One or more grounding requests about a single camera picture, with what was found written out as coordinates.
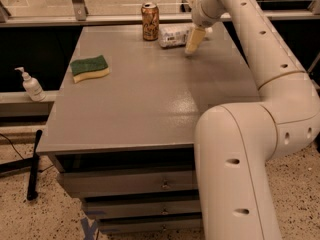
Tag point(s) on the blue plastic water bottle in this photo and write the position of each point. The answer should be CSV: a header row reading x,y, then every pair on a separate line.
x,y
176,35

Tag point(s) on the top grey drawer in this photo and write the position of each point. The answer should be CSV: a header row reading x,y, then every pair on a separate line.
x,y
112,183

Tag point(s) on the black stand leg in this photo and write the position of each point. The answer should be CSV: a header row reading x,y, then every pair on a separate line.
x,y
32,163

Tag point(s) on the grey drawer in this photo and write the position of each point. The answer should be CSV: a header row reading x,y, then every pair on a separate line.
x,y
112,183
144,207
157,223

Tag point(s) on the orange soda can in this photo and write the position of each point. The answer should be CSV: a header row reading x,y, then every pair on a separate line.
x,y
150,21

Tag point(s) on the white pump dispenser bottle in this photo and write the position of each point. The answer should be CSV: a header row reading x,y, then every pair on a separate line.
x,y
31,86

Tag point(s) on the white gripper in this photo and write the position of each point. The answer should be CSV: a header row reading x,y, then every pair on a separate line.
x,y
200,16

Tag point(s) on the grey drawer cabinet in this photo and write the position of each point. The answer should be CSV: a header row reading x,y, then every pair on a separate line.
x,y
142,116

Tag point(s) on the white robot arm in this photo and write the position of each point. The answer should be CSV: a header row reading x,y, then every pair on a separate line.
x,y
233,141

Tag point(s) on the middle grey drawer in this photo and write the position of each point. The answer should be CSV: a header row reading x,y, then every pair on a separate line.
x,y
144,207

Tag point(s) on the bottom grey drawer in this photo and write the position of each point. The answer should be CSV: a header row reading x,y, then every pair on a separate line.
x,y
157,223

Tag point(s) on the metal railing frame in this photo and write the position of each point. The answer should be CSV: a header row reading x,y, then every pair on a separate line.
x,y
37,13

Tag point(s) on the green yellow sponge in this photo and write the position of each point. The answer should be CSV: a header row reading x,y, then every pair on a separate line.
x,y
89,68

